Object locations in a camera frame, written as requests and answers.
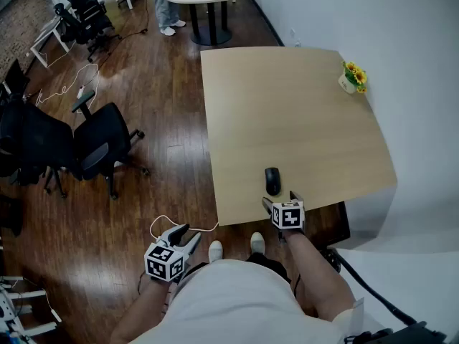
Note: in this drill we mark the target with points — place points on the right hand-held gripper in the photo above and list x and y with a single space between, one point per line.
288 215

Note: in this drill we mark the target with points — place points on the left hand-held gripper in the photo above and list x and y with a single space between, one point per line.
163 262

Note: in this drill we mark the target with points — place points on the black computer mouse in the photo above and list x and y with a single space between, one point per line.
273 181

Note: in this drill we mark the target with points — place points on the person's right forearm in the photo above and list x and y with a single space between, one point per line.
315 274

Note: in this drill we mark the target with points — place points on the person's left forearm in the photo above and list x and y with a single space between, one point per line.
143 310

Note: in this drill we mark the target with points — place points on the person's left white shoe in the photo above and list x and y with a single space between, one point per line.
215 251

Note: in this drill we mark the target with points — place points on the person's white shoe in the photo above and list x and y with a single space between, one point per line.
257 243
215 251

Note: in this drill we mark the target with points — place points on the person's right white shoe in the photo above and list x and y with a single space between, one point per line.
257 243

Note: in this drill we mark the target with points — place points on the person's black shorts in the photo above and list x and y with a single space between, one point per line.
269 263

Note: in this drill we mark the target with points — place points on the person's white shirt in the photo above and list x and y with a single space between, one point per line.
233 299

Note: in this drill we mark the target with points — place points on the white pot with sunflowers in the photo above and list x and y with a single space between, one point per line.
353 79

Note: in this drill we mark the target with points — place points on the white power adapter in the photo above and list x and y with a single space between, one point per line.
56 315

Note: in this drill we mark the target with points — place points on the white power strip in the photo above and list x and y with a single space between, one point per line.
80 91

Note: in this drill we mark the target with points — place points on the black device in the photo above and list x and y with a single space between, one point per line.
412 333

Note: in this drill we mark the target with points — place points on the white metal rack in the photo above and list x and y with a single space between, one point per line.
10 310

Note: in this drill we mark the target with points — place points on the white wall socket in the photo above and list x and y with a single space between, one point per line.
298 43
292 32

